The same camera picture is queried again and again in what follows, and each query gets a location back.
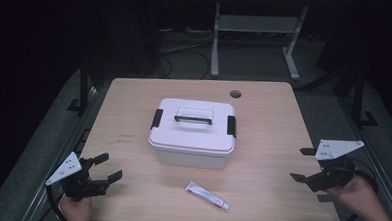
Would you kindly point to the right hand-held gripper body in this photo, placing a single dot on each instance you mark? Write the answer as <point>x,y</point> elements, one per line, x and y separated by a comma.
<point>334,173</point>

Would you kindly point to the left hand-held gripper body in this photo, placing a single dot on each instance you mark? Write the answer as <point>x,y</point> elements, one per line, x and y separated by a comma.
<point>68,167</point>

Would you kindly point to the white plastic storage box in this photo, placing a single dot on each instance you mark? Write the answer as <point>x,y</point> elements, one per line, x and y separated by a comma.
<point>192,160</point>

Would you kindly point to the white ointment tube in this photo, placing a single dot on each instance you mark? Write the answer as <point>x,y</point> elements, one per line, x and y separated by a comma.
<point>205,193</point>

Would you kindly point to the person's right hand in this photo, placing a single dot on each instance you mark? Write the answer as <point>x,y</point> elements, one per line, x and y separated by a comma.
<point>360,196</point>

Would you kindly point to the person's left hand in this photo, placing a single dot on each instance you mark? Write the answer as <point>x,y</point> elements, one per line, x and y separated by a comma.
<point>77,212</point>

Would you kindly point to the grey metal stand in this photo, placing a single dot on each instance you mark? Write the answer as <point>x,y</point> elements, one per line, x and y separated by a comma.
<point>254,23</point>

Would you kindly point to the aluminium frame rail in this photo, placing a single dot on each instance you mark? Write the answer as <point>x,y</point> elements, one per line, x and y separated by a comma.
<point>381,172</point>
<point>65,145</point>

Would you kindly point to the black metal post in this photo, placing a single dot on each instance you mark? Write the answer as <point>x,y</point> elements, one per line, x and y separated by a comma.
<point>358,97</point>
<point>83,85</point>

